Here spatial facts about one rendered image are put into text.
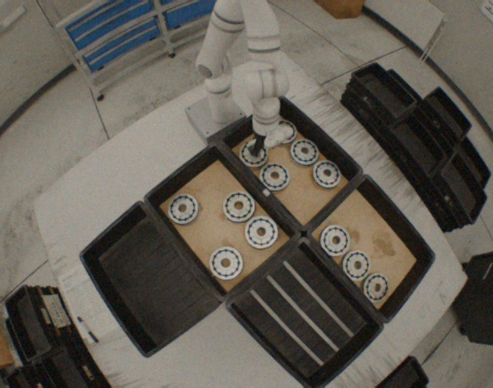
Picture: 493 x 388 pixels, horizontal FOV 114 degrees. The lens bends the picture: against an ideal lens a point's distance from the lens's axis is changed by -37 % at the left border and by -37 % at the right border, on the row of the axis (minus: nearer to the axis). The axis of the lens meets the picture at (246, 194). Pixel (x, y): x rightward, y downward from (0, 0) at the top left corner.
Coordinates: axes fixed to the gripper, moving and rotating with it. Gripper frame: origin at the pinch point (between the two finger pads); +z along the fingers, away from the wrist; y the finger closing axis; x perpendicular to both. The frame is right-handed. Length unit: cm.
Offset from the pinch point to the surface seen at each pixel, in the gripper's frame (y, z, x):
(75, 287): 96, 15, -2
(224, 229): 25.9, 4.9, 14.2
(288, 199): 2.8, 5.6, 17.4
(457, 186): -107, 45, 69
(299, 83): -43, 18, -30
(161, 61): -7, 81, -183
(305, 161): -9.8, 2.8, 10.6
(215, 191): 21.3, 4.5, 1.4
